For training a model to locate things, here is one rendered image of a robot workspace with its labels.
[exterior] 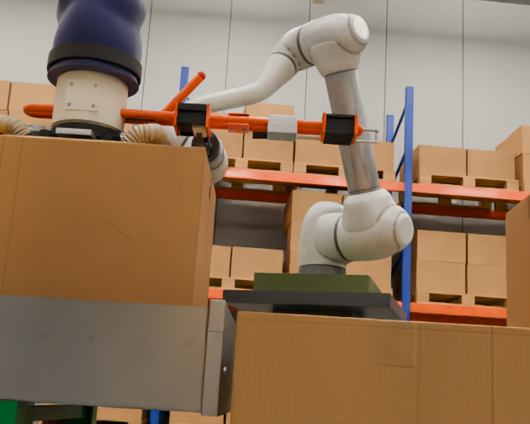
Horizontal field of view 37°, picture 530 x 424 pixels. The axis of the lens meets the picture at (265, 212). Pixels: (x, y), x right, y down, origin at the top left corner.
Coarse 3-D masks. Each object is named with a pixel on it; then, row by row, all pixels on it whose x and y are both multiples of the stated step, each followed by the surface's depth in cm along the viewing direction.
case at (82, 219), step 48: (0, 144) 170; (48, 144) 170; (96, 144) 170; (144, 144) 170; (0, 192) 168; (48, 192) 168; (96, 192) 168; (144, 192) 168; (192, 192) 168; (0, 240) 165; (48, 240) 166; (96, 240) 166; (144, 240) 166; (192, 240) 166; (0, 288) 163; (48, 288) 163; (96, 288) 163; (144, 288) 163; (192, 288) 163
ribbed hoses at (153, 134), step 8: (0, 120) 180; (8, 120) 180; (16, 120) 180; (0, 128) 181; (8, 128) 180; (16, 128) 180; (24, 128) 180; (136, 128) 180; (144, 128) 180; (152, 128) 180; (160, 128) 182; (128, 136) 179; (136, 136) 179; (144, 136) 180; (152, 136) 180; (160, 136) 182; (152, 144) 188; (160, 144) 187; (168, 144) 193
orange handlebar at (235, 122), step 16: (32, 112) 191; (48, 112) 190; (128, 112) 190; (144, 112) 190; (160, 112) 190; (224, 128) 194; (240, 128) 191; (256, 128) 193; (304, 128) 190; (320, 128) 189
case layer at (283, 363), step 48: (240, 336) 103; (288, 336) 102; (336, 336) 102; (384, 336) 102; (432, 336) 102; (480, 336) 102; (528, 336) 102; (240, 384) 101; (288, 384) 101; (336, 384) 101; (384, 384) 101; (432, 384) 101; (480, 384) 101; (528, 384) 101
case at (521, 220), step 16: (512, 208) 203; (528, 208) 189; (512, 224) 201; (528, 224) 188; (512, 240) 201; (528, 240) 187; (512, 256) 200; (528, 256) 187; (512, 272) 199; (528, 272) 186; (512, 288) 198; (528, 288) 185; (512, 304) 198; (528, 304) 185; (512, 320) 197; (528, 320) 184
